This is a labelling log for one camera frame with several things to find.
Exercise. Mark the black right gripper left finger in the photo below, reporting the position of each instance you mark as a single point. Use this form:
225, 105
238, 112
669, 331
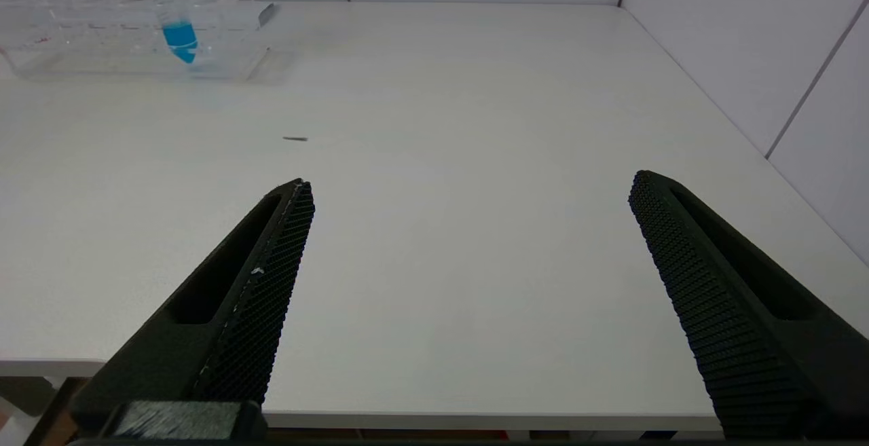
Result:
224, 324

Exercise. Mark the clear plastic test tube rack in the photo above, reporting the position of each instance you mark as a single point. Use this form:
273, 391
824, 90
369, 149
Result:
102, 32

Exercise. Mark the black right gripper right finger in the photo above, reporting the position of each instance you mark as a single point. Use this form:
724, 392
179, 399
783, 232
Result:
747, 310

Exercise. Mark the test tube with blue pigment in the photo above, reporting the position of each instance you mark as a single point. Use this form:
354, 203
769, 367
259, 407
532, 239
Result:
179, 37

